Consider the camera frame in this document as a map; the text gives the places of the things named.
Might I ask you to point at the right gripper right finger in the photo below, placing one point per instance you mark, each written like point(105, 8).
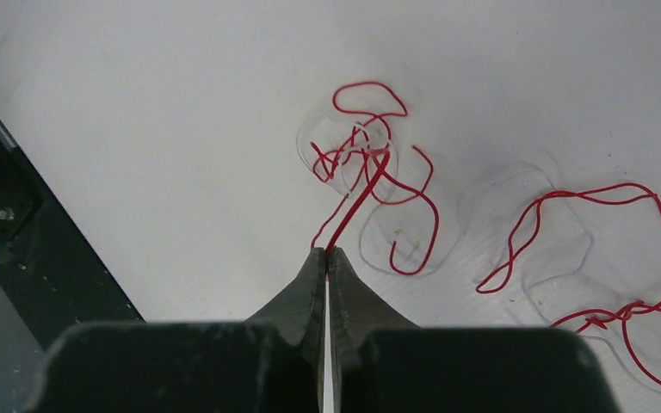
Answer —
point(356, 312)

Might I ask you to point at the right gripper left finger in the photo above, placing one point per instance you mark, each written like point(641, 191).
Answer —
point(298, 314)

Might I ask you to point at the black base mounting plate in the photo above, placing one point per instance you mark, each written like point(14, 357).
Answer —
point(48, 270)

